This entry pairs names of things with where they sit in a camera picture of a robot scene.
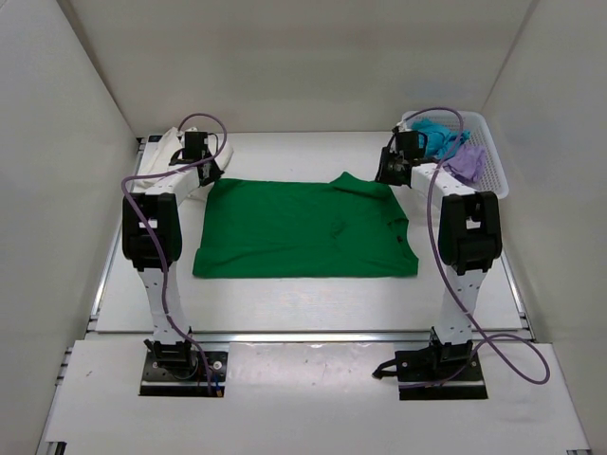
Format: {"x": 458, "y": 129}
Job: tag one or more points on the folded white t-shirt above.
{"x": 159, "y": 161}

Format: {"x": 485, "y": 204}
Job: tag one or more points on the white plastic basket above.
{"x": 494, "y": 178}

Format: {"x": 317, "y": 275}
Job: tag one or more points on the green t-shirt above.
{"x": 346, "y": 228}

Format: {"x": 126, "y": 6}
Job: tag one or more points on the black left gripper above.
{"x": 217, "y": 172}

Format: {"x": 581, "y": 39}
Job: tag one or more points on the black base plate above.
{"x": 420, "y": 379}
{"x": 160, "y": 381}

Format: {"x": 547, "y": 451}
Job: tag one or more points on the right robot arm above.
{"x": 468, "y": 239}

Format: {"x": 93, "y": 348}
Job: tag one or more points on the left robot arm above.
{"x": 151, "y": 240}

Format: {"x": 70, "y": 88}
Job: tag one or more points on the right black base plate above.
{"x": 420, "y": 379}

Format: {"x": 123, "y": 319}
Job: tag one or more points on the lilac t-shirt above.
{"x": 468, "y": 164}

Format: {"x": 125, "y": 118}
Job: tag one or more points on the teal t-shirt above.
{"x": 442, "y": 143}

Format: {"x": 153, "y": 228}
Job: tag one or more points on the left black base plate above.
{"x": 160, "y": 381}

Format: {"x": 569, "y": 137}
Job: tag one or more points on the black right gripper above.
{"x": 387, "y": 155}

